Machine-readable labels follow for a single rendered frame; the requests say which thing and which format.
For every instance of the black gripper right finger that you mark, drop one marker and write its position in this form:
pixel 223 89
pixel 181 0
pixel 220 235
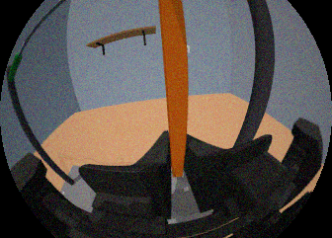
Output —
pixel 208 167

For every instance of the grey ring with orange handle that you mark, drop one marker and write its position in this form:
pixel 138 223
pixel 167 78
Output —
pixel 175 65

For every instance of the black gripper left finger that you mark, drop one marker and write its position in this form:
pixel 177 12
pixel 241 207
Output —
pixel 150 176

